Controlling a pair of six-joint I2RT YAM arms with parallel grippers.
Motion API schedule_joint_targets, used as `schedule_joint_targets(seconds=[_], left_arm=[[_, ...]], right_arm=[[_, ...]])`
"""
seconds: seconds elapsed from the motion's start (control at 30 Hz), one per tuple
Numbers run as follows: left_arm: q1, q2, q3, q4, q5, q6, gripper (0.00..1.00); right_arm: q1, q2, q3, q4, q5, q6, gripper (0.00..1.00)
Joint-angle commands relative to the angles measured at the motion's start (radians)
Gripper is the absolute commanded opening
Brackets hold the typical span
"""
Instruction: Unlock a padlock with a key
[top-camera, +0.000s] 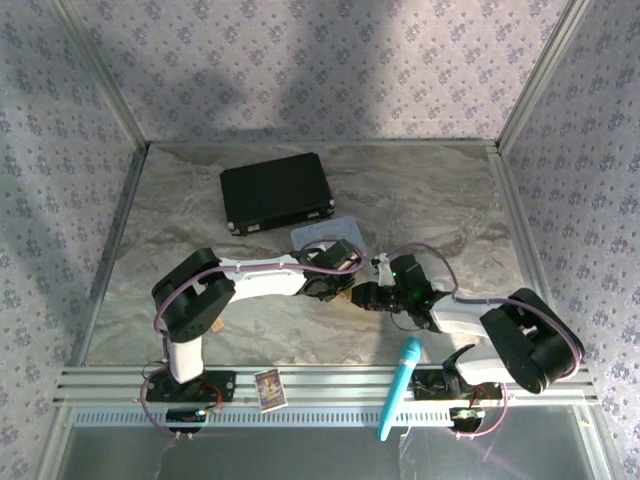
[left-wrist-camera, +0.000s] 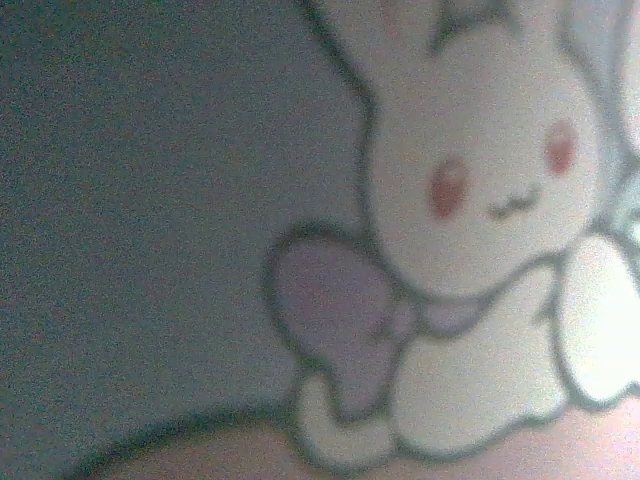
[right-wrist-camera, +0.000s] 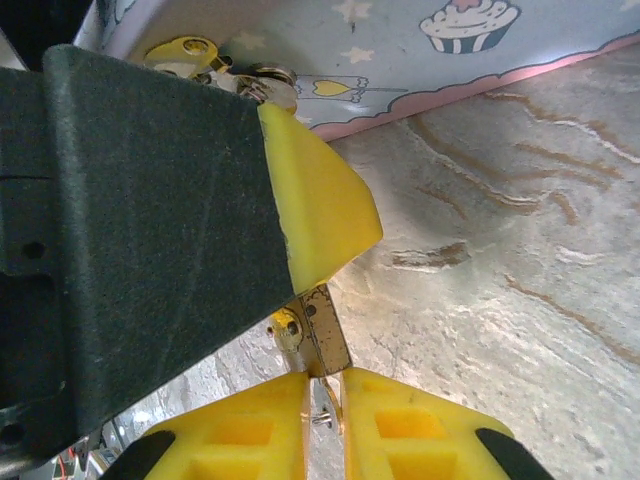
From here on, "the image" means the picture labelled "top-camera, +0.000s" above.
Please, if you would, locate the aluminium side floor rail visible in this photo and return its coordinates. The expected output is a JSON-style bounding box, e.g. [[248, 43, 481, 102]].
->
[[67, 142, 152, 369], [487, 147, 591, 371]]

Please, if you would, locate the light blue plastic tube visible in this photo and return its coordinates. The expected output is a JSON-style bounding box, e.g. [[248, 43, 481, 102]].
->
[[375, 335, 423, 443]]

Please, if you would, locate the slotted metal cable duct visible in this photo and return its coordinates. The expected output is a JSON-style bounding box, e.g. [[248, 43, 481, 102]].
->
[[73, 409, 501, 427]]

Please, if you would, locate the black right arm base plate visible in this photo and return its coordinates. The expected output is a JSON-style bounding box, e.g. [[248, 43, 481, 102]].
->
[[410, 368, 505, 402]]

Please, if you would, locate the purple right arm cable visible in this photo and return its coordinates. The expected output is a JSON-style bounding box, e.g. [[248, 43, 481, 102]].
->
[[367, 242, 586, 384]]

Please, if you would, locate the aluminium frame post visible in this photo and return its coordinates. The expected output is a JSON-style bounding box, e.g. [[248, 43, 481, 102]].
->
[[494, 0, 591, 150], [48, 0, 152, 147]]

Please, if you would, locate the aluminium mounting rail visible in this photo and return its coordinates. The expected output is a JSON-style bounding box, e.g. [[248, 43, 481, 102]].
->
[[52, 366, 599, 407]]

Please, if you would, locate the aluminium back floor rail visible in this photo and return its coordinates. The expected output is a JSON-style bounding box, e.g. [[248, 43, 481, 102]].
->
[[147, 139, 499, 150]]

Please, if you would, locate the small black circuit module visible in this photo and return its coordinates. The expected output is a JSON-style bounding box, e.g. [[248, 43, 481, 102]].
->
[[449, 406, 487, 432], [164, 407, 208, 433]]

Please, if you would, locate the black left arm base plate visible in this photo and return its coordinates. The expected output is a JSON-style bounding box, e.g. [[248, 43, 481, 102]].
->
[[143, 368, 237, 404]]

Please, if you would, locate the black hard case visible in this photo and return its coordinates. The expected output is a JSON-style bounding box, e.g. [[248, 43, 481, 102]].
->
[[218, 151, 336, 237]]

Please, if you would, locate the grey metal front panel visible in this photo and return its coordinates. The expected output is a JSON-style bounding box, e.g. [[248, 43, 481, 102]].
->
[[34, 405, 616, 480]]

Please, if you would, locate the small colourful printed card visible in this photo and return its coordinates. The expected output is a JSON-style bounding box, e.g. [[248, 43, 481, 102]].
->
[[253, 369, 288, 413]]

